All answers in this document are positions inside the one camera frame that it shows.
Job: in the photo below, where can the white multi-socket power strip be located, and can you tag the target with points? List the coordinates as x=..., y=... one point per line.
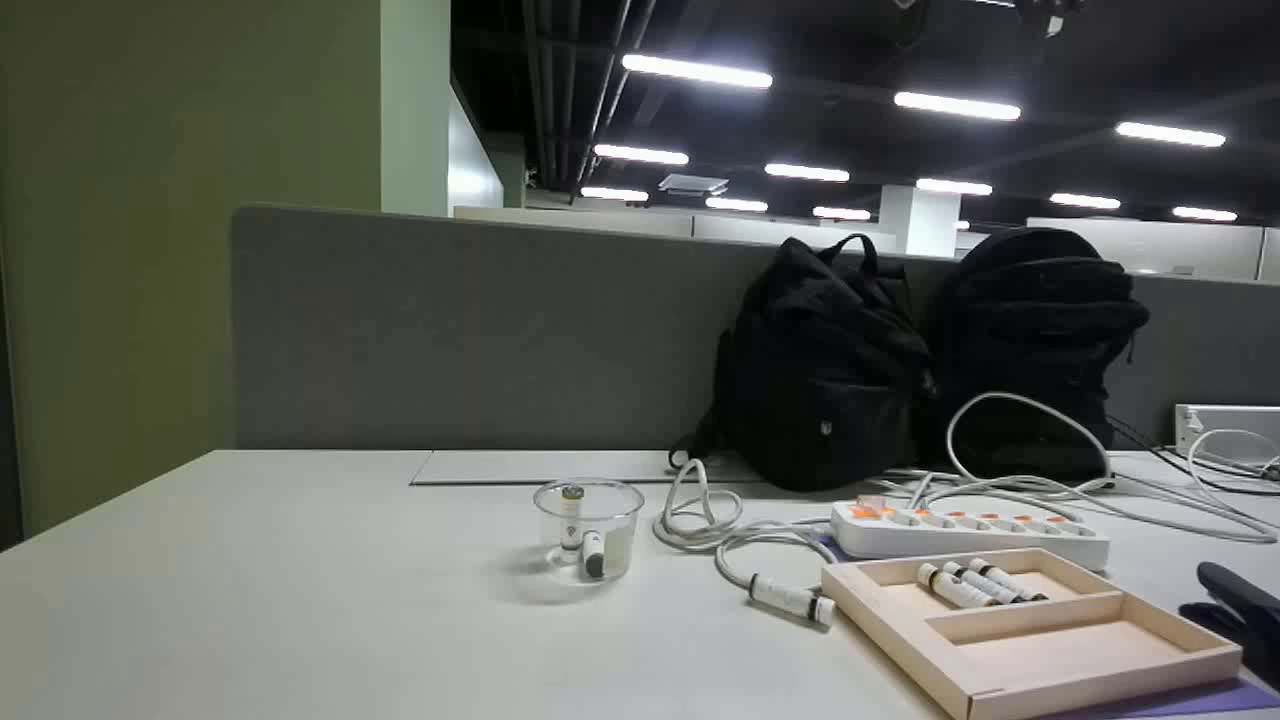
x=933, y=536

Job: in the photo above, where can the white box device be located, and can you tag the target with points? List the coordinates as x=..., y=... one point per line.
x=1227, y=419

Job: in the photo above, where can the black stapler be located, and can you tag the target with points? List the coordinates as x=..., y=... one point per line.
x=1240, y=600

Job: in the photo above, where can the batteries in tray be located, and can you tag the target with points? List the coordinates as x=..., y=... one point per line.
x=1013, y=578

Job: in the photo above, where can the large black backpack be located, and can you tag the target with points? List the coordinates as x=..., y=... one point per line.
x=1024, y=333

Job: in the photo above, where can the clear plastic cup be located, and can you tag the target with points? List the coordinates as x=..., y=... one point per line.
x=622, y=533

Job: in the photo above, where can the gray desk partition panel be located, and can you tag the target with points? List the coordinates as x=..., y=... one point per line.
x=464, y=333

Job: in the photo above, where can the white square pillar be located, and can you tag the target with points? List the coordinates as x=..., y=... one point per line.
x=923, y=225

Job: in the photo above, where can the fluorescent ceiling light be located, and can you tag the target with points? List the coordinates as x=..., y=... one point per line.
x=841, y=212
x=1086, y=200
x=739, y=207
x=642, y=155
x=954, y=185
x=958, y=106
x=1168, y=134
x=1206, y=212
x=697, y=69
x=806, y=175
x=614, y=194

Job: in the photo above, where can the wooden two-compartment tray box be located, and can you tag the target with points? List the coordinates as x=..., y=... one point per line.
x=1064, y=658

